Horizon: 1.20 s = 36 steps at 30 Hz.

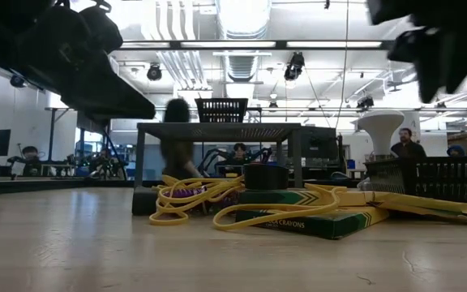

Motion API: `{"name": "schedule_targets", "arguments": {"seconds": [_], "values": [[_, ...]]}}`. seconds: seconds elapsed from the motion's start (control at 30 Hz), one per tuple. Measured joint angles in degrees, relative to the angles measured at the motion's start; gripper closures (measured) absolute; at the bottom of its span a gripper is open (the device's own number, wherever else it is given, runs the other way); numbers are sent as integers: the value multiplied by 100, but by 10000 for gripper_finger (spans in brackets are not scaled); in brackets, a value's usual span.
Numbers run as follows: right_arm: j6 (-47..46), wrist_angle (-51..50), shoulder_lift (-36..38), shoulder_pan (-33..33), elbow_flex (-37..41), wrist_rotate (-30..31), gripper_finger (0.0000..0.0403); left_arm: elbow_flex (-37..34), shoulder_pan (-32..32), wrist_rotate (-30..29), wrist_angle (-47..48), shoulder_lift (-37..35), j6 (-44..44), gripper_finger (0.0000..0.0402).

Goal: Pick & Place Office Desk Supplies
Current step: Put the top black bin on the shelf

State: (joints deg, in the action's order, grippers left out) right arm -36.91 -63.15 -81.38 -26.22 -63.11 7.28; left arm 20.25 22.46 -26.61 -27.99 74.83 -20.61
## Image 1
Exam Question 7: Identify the black aluminium table frame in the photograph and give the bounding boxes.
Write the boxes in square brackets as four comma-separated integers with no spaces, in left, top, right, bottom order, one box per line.
[0,177,365,197]

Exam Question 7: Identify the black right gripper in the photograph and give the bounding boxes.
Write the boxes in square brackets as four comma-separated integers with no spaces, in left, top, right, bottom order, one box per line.
[415,23,467,105]

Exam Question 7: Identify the black equipment box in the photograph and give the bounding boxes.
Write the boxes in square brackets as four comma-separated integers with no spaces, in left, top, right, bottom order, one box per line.
[301,127,339,170]

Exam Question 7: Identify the Crayola crayon box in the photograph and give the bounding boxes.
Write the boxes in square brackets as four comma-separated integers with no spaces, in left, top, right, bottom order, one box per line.
[239,188,376,208]
[362,190,467,226]
[235,205,391,240]

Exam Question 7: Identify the person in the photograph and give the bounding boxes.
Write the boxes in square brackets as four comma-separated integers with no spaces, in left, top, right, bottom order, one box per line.
[89,148,117,178]
[225,142,255,167]
[390,127,427,159]
[8,145,44,178]
[446,144,466,158]
[160,98,202,179]

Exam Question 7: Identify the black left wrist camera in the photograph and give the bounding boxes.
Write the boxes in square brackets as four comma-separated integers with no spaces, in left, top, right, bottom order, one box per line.
[78,2,125,55]

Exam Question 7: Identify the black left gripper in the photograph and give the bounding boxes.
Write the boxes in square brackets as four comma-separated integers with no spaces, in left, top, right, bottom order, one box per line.
[17,2,156,123]

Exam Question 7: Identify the white mushroom lamp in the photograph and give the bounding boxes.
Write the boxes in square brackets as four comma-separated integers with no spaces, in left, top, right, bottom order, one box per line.
[357,109,405,162]

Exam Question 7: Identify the silver ribbed air duct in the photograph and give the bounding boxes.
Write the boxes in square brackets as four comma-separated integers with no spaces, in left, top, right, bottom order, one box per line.
[221,54,259,84]

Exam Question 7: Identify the purple coil keychain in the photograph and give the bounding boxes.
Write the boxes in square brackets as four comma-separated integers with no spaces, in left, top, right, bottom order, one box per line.
[216,194,241,208]
[167,187,207,199]

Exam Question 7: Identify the black metal stand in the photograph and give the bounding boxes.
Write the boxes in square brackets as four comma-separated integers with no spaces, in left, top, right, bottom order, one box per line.
[45,105,76,163]

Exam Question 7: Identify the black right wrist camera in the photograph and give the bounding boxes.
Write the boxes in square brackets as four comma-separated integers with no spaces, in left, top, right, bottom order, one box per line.
[387,27,434,64]

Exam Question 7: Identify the yellow rubber band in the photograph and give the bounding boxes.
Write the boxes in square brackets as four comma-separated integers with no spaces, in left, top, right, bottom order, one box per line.
[152,174,246,216]
[212,182,342,232]
[158,178,234,213]
[148,190,190,226]

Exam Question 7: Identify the dark hanging screen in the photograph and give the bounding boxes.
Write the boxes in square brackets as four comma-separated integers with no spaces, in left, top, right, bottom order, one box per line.
[76,115,109,135]

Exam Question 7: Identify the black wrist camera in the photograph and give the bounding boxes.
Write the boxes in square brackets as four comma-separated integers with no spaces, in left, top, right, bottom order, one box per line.
[387,27,434,64]
[78,2,125,55]

